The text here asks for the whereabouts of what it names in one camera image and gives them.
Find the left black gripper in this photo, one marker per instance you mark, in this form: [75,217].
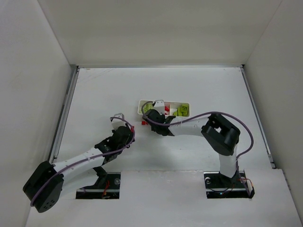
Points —
[126,132]

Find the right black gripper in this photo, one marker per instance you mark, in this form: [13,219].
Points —
[150,115]

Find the white divided container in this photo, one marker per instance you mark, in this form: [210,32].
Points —
[172,105]

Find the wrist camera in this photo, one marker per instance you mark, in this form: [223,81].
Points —
[159,106]
[117,121]

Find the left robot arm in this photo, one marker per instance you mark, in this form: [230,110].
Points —
[45,185]

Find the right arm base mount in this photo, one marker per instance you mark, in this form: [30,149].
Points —
[218,186]

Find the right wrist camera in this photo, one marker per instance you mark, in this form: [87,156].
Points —
[159,106]

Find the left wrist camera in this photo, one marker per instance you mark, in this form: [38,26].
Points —
[117,121]

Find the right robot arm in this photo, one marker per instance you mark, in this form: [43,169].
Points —
[220,133]

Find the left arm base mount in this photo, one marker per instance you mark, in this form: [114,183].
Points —
[105,187]

